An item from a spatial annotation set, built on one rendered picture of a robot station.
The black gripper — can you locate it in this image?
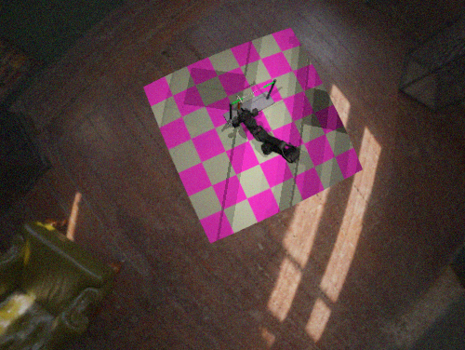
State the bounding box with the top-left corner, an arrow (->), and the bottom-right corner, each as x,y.
232,108 -> 258,128

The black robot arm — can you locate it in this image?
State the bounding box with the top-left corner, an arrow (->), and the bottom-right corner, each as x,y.
240,110 -> 300,163

